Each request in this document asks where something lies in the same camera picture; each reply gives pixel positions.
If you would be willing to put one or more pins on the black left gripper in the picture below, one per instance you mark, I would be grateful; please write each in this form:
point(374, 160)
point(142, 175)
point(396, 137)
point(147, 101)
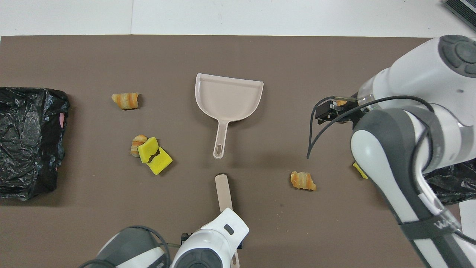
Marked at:
point(186, 237)

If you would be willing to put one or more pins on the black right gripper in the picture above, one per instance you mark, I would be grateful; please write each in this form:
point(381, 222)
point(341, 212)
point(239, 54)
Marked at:
point(329, 112)

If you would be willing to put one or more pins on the beige brush with black bristles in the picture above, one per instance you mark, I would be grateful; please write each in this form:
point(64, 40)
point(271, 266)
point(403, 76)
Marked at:
point(223, 190)

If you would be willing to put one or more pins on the yellow sponge with green side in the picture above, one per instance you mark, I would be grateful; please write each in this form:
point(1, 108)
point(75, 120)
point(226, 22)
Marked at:
point(147, 149)

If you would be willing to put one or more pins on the beige plastic dustpan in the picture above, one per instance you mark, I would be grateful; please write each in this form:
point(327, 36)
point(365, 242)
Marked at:
point(227, 96)

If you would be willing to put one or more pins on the golden croissant piece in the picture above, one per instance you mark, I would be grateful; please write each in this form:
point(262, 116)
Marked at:
point(136, 143)
point(303, 181)
point(125, 101)

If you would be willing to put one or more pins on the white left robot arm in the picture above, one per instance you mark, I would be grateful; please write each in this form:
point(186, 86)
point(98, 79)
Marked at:
point(212, 238)

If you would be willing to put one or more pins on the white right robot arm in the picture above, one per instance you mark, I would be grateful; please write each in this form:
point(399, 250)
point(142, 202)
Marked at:
point(409, 74)

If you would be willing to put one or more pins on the rounded black bag-lined trash bin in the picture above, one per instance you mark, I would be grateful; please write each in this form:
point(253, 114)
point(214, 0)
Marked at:
point(453, 182)

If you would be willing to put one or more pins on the boxy black bag-lined trash bin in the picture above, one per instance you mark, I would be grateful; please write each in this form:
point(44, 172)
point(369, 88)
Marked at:
point(29, 141)

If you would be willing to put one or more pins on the small yellow sponge piece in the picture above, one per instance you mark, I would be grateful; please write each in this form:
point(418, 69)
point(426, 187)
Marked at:
point(359, 170)

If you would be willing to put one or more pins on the brown table mat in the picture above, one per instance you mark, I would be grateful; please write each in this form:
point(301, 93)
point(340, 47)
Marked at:
point(260, 48)

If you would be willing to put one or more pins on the dark ribbed panel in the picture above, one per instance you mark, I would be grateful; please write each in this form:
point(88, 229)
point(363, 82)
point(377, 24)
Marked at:
point(463, 9)

